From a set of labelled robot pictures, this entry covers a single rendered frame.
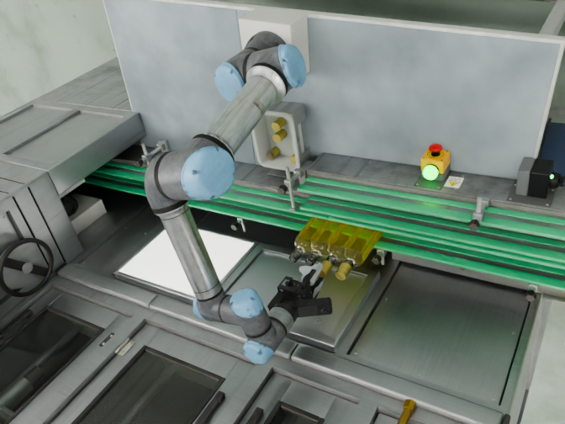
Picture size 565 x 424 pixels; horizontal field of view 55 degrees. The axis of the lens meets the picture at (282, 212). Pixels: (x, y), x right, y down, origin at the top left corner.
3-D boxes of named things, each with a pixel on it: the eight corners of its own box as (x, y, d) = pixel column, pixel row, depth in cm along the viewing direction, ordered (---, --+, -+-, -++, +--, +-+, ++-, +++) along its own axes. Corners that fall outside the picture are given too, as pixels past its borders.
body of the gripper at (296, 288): (287, 273, 158) (265, 300, 150) (313, 280, 154) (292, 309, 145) (291, 292, 162) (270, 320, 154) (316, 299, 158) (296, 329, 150)
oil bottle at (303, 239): (323, 217, 189) (293, 255, 175) (321, 204, 186) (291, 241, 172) (337, 220, 187) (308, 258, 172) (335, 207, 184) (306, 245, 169)
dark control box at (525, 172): (521, 179, 158) (514, 194, 152) (524, 155, 153) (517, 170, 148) (551, 183, 154) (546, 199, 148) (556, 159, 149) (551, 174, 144)
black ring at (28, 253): (55, 268, 206) (7, 306, 191) (31, 224, 194) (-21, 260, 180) (63, 272, 203) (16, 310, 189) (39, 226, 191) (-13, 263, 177)
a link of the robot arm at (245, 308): (212, 303, 138) (229, 334, 143) (245, 307, 131) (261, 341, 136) (230, 283, 143) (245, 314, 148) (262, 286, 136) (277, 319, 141)
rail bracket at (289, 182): (300, 197, 189) (282, 217, 181) (293, 155, 179) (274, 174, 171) (308, 198, 187) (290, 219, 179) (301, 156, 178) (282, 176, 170)
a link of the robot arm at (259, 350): (258, 346, 135) (271, 369, 138) (281, 315, 142) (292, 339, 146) (234, 341, 140) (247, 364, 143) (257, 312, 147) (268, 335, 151)
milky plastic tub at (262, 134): (271, 154, 203) (258, 166, 197) (260, 98, 190) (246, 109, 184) (311, 161, 194) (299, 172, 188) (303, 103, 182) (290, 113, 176)
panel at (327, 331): (173, 225, 222) (114, 278, 199) (171, 219, 220) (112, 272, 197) (380, 278, 177) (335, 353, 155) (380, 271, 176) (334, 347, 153)
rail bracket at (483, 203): (477, 203, 155) (465, 230, 146) (479, 181, 151) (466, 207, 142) (492, 204, 153) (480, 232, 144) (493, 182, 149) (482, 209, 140)
